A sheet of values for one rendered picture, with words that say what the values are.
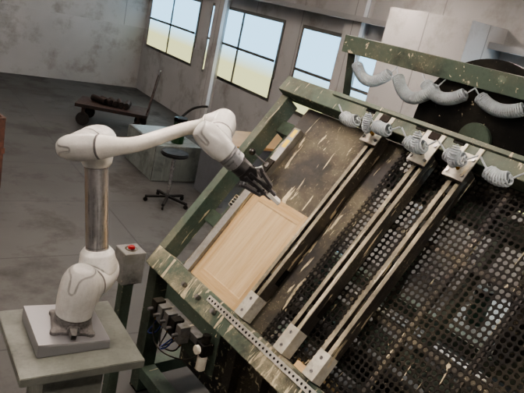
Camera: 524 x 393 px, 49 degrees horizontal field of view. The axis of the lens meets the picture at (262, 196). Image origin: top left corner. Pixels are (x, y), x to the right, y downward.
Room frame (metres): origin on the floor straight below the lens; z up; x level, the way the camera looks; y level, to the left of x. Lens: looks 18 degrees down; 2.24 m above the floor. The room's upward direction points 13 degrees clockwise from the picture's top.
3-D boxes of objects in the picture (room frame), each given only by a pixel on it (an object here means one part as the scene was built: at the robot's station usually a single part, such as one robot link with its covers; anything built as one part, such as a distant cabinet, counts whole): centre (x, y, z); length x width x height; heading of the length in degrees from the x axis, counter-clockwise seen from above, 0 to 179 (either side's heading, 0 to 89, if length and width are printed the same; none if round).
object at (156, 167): (7.32, 1.32, 0.46); 0.96 x 0.79 x 0.92; 36
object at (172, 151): (6.09, 1.04, 0.30); 0.50 x 0.48 x 0.60; 128
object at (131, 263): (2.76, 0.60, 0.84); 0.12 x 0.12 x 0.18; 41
